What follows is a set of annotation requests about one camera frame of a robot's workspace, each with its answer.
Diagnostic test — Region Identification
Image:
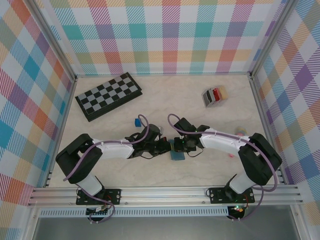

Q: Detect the grey card rack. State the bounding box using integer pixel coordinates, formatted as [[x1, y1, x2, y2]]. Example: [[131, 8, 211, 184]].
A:
[[201, 85, 229, 109]]

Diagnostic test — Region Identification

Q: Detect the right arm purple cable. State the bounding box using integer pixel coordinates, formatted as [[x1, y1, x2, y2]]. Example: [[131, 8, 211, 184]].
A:
[[166, 112, 279, 222]]

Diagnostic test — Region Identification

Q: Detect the perforated metal cable tray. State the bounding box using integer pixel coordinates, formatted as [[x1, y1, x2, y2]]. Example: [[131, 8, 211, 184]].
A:
[[38, 208, 230, 218]]

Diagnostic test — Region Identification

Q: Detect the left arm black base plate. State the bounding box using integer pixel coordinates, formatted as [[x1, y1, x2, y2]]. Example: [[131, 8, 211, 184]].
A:
[[75, 187, 123, 206]]

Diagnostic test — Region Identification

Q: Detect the aluminium frame side rail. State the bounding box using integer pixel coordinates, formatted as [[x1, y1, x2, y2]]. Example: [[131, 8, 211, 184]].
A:
[[44, 76, 78, 188], [248, 74, 287, 186]]

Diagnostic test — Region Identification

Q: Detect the aluminium frame post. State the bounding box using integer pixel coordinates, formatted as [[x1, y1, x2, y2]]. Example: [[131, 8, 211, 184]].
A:
[[249, 0, 297, 80], [29, 0, 78, 83]]

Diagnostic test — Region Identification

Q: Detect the blue card holder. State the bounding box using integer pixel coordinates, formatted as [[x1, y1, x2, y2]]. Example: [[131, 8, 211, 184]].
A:
[[168, 149, 186, 161]]

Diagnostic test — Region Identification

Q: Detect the grey metal panel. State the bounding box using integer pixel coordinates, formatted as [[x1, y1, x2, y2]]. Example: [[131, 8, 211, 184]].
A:
[[32, 216, 301, 240]]

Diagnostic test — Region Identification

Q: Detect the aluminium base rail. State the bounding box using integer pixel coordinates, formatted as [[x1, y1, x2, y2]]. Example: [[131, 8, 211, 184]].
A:
[[27, 186, 305, 208]]

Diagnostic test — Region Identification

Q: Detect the tan credit card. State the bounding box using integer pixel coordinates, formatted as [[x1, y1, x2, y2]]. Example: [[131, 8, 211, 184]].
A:
[[217, 86, 229, 100]]

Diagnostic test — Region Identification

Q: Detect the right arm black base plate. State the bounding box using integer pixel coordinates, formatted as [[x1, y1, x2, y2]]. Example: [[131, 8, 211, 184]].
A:
[[208, 186, 256, 205]]

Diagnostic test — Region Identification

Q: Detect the black grey folding chessboard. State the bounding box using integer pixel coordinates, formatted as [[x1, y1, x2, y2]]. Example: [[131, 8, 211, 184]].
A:
[[74, 71, 143, 123]]

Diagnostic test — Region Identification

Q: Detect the red credit card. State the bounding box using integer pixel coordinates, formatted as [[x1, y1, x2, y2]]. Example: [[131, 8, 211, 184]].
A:
[[212, 87, 223, 103]]

